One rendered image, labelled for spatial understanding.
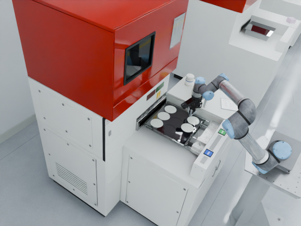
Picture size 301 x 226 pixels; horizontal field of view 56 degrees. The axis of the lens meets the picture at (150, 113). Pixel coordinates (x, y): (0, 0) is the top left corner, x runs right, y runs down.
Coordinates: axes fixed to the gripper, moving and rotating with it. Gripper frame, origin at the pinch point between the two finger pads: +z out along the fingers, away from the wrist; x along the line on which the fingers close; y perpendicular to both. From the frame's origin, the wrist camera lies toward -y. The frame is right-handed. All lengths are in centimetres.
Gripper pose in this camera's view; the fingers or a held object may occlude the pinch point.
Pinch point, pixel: (189, 115)
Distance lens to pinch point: 234.7
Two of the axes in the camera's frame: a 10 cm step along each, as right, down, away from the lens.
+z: -1.0, 7.5, 6.5
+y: 8.8, -2.3, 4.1
